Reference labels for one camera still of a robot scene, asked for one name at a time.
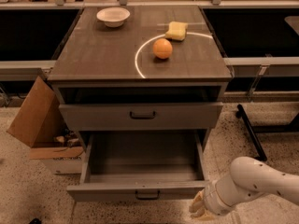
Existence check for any black wheeled stand base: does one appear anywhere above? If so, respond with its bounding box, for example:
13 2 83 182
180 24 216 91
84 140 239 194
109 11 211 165
235 105 299 161

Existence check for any orange ball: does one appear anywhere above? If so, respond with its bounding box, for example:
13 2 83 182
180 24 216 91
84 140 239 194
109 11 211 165
152 38 173 60

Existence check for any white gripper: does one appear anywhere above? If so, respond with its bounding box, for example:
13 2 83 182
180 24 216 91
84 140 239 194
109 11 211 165
189 179 235 221

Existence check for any open cardboard box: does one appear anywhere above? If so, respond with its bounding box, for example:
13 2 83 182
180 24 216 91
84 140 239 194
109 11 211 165
7 77 85 175

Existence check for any white bowl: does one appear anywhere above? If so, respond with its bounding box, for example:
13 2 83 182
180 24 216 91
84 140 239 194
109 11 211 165
96 7 130 28

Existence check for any grey drawer cabinet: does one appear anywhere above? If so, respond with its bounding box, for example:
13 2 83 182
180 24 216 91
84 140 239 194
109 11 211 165
49 6 232 144

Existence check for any grey open bottom drawer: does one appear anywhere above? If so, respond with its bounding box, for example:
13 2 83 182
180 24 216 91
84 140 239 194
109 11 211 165
67 130 209 202

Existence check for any grey middle drawer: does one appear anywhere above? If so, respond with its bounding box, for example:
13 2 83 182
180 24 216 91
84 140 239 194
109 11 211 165
59 102 222 131

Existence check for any yellow sponge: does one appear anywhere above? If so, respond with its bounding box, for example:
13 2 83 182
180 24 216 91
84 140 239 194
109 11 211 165
165 21 188 41

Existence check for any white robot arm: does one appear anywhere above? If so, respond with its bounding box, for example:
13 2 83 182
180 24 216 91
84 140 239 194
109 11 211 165
189 157 299 220

